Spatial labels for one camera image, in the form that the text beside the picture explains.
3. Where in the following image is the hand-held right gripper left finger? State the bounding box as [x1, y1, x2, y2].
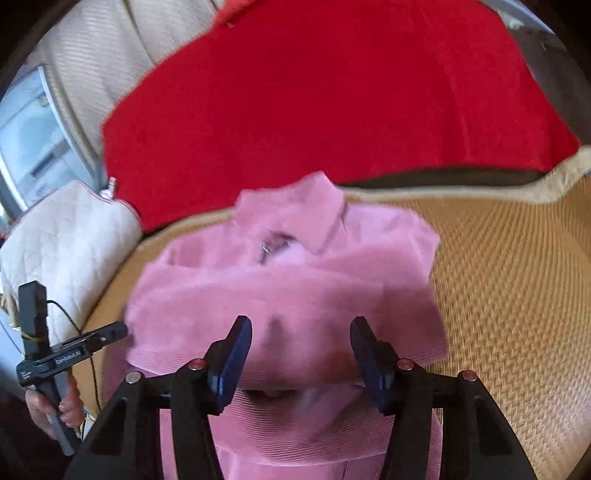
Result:
[65, 316, 253, 480]

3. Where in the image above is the white quilted cushion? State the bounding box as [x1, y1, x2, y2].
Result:
[0, 178, 143, 342]

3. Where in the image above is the person's left hand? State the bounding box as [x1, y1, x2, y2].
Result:
[25, 369, 89, 439]

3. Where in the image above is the red blanket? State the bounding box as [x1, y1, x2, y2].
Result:
[102, 0, 581, 234]

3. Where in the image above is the tan woven mat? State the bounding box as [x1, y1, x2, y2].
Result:
[82, 147, 591, 480]

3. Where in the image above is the beige sofa backrest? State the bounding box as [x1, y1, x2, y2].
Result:
[34, 0, 227, 185]

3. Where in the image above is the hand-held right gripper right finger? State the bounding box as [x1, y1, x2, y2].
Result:
[349, 316, 539, 480]

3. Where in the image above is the pink zip jacket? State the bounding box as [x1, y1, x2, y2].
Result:
[124, 171, 450, 480]

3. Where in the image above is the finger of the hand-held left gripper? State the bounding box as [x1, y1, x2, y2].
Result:
[95, 322, 129, 344]

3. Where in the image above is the glass window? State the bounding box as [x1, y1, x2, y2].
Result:
[0, 65, 103, 213]

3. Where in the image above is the black cable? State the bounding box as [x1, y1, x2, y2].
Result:
[45, 299, 103, 414]

